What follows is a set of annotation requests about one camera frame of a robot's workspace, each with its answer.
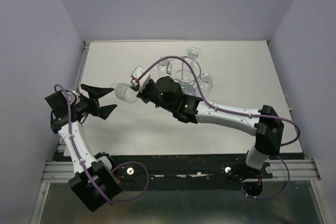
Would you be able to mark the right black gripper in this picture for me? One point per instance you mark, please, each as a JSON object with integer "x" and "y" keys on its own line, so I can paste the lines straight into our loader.
{"x": 142, "y": 94}

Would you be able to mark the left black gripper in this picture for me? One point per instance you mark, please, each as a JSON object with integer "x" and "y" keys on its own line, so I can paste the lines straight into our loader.
{"x": 103, "y": 112}

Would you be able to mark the clear wine glass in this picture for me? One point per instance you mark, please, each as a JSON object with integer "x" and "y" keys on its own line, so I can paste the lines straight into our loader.
{"x": 124, "y": 92}

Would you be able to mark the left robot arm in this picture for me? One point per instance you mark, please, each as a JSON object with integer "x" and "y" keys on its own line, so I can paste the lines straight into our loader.
{"x": 94, "y": 181}

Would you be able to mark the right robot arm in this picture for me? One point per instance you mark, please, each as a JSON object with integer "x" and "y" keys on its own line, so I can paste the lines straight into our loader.
{"x": 264, "y": 124}

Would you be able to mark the back left wine glass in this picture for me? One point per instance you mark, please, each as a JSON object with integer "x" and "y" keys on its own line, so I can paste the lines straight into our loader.
{"x": 163, "y": 68}

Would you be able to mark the chrome wine glass rack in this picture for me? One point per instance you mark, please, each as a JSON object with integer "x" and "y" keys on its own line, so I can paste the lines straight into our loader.
{"x": 180, "y": 72}

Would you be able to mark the right hanging wine glass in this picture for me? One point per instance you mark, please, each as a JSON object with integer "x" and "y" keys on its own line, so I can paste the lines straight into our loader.
{"x": 206, "y": 81}

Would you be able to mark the back upright wine glass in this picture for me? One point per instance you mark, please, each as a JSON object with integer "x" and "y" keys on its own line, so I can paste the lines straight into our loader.
{"x": 194, "y": 54}

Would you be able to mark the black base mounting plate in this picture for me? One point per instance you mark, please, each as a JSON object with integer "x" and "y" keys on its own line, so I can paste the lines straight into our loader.
{"x": 185, "y": 172}

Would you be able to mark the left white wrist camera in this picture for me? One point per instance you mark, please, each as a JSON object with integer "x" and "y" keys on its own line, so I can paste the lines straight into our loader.
{"x": 140, "y": 78}

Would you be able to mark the aluminium rail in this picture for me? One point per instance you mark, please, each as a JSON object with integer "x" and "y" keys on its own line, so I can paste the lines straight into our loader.
{"x": 57, "y": 172}

